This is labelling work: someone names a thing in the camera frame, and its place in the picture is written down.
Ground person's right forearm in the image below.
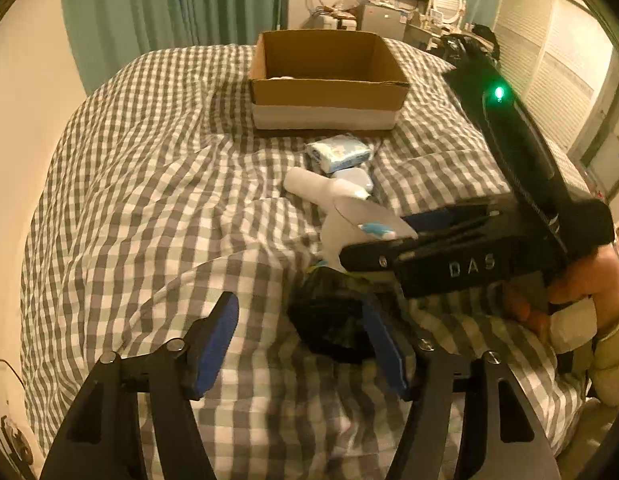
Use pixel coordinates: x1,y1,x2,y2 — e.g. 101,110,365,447
587,307,619,408

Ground white louvered wardrobe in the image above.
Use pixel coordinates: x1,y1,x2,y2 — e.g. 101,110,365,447
493,0,617,153

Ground white sock with blue tip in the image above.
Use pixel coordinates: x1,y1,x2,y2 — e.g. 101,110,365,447
320,196,419,273

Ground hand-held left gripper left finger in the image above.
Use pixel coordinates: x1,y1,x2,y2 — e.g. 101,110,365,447
40,291,240,480

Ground pale blue case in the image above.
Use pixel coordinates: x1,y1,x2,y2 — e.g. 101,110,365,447
333,167,375,200

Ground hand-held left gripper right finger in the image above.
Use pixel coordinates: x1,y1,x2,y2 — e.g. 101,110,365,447
361,301,561,480

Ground person's right hand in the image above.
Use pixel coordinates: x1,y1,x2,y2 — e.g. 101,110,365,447
507,247,619,341

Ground cardboard box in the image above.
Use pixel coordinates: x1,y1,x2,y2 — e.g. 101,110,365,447
248,29,411,132

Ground round white mirror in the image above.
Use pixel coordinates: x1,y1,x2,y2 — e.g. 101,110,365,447
429,0,465,27

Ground white rolled sock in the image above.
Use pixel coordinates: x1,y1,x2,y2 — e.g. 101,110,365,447
284,167,343,207

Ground tissue pack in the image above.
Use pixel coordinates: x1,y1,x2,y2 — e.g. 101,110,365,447
305,134,373,175

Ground green curtain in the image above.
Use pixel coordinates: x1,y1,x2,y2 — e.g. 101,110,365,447
56,0,291,96

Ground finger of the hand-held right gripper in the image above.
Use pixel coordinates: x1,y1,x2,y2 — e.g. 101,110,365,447
399,197,511,242
339,220,511,272

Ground black sock bundle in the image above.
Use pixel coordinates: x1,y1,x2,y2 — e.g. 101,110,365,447
288,267,393,365

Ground grey mini fridge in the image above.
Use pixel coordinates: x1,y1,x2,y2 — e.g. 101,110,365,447
362,3,408,42

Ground grey checkered blanket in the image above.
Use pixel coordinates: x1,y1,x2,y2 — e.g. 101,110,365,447
20,39,593,480

